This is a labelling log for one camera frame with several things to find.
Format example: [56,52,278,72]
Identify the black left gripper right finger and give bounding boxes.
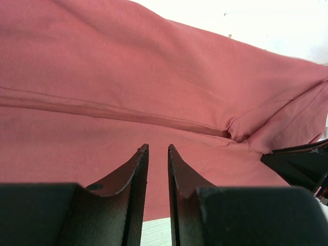
[168,145,327,245]

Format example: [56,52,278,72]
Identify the pink t shirt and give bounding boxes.
[1,1,327,221]

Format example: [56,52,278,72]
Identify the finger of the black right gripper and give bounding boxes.
[261,139,327,191]

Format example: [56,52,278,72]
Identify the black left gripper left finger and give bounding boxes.
[1,144,149,245]

